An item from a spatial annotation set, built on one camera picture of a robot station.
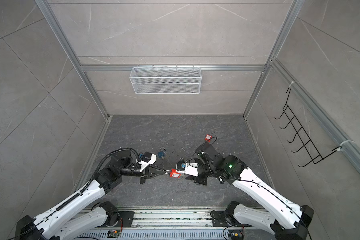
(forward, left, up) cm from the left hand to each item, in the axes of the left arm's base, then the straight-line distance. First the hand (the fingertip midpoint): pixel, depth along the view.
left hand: (164, 168), depth 65 cm
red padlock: (+33, -28, -22) cm, 48 cm away
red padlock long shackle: (-2, -5, -1) cm, 5 cm away
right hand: (0, -11, -3) cm, 12 cm away
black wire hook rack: (0, -62, +9) cm, 62 cm away
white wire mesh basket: (+62, +1, +5) cm, 62 cm away
